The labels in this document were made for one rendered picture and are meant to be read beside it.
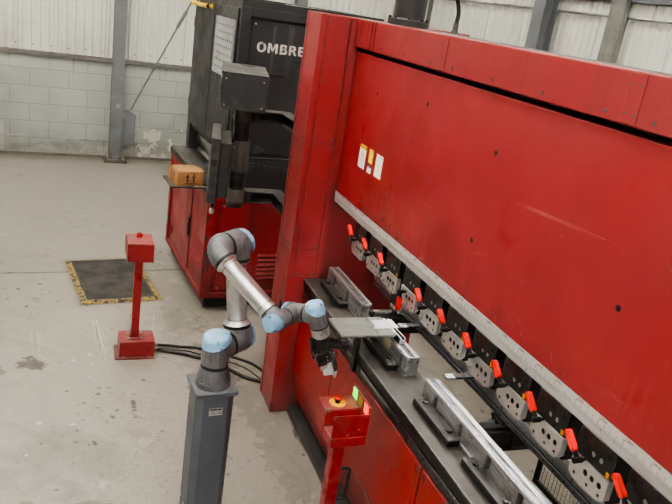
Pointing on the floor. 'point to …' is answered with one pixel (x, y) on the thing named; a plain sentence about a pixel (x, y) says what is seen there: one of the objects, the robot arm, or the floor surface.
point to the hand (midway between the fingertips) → (335, 374)
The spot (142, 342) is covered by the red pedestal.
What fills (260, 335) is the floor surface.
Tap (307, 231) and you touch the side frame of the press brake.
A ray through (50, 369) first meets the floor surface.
